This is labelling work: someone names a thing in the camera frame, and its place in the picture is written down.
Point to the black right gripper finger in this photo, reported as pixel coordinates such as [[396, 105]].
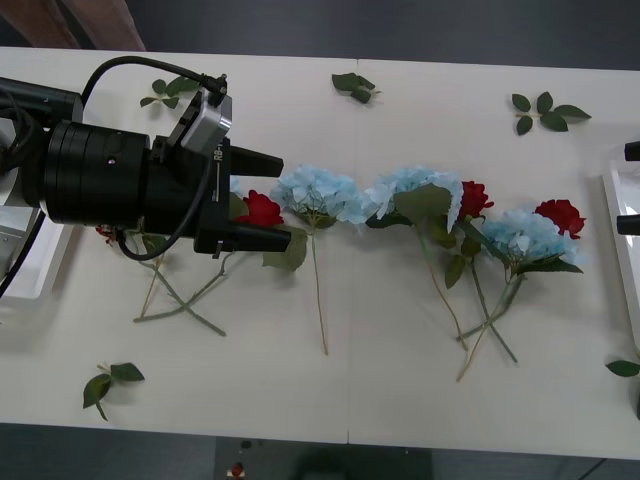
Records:
[[630, 224], [633, 151]]

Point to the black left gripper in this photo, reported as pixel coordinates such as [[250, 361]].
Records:
[[212, 200]]

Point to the silver and black left arm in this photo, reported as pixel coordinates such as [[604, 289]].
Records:
[[90, 170]]

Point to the shallow white plastic box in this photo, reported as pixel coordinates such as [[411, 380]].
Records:
[[625, 280], [30, 280]]

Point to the loose green leaf twig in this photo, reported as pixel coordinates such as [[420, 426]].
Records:
[[622, 368], [125, 372], [552, 120], [172, 86], [347, 81]]

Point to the reddish brown wooden board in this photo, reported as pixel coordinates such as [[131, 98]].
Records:
[[100, 25]]

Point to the small red knob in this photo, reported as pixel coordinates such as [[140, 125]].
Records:
[[235, 471]]

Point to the pale grey left wrist camera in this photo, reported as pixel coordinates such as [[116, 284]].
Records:
[[212, 122]]

